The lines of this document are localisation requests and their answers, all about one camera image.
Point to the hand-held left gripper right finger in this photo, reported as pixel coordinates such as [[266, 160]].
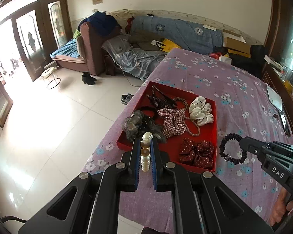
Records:
[[153, 167]]

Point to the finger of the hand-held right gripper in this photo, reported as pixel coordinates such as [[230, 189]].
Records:
[[252, 146]]

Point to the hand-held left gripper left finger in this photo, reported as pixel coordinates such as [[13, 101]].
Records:
[[136, 165]]

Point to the red tray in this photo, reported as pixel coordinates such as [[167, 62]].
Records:
[[171, 148]]

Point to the grey scrunchie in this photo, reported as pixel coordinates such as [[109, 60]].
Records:
[[131, 124]]

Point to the red dotted scrunchie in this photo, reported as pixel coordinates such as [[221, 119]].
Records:
[[197, 153]]

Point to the red plaid scrunchie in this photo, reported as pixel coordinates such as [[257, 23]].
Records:
[[172, 124]]

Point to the black sparkly scrunchie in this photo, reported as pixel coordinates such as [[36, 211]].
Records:
[[146, 108]]

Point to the black glossy flat case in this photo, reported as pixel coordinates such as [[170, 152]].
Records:
[[285, 124]]

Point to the white paper envelope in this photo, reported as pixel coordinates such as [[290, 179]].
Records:
[[274, 97]]

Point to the white dotted scrunchie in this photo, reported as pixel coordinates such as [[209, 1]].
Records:
[[200, 112]]

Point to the pink floral bedsheet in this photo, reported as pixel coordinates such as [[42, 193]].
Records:
[[234, 85]]

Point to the black hair clips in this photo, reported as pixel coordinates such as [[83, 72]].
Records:
[[161, 100]]

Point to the grey sneaker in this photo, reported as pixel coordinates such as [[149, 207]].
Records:
[[127, 98]]

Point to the wooden cabinet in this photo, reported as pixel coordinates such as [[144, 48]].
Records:
[[268, 78]]

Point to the yellow box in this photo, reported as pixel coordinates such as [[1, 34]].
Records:
[[287, 84]]

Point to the black clothing pile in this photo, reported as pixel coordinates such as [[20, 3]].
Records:
[[254, 61]]

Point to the red and white bag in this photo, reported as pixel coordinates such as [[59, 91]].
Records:
[[219, 57]]

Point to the black boot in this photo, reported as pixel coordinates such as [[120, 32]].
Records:
[[89, 82], [88, 76]]

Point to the cardboard box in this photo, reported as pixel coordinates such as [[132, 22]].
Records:
[[236, 45]]

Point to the grey patterned sofa sheet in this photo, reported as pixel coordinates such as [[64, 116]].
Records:
[[136, 61]]

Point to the brown armchair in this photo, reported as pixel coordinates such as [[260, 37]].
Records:
[[90, 53]]

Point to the yellow bag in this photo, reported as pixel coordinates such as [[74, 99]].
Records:
[[172, 45]]

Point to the olive cloth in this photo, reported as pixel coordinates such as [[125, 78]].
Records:
[[144, 42]]

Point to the blue-grey quilt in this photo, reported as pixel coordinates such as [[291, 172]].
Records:
[[180, 31]]

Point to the light blue cushion cloth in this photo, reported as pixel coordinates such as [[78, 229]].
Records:
[[66, 50]]

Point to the wooden framed mirror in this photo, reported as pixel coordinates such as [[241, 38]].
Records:
[[1, 117]]

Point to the dark blue cloth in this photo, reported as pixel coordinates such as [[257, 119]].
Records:
[[100, 22]]

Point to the wooden glass door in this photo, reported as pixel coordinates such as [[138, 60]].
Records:
[[42, 29]]

